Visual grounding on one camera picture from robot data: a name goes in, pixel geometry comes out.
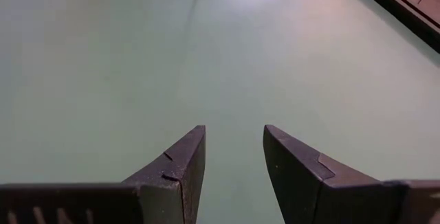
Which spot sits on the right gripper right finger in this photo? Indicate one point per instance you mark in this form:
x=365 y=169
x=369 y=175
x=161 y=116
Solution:
x=309 y=189

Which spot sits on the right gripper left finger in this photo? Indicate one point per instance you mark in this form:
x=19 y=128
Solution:
x=172 y=189

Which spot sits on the green table mat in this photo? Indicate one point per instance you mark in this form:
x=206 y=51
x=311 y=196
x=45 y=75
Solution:
x=103 y=79

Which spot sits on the black metal table frame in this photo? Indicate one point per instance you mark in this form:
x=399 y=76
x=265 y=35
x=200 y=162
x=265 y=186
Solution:
x=405 y=12

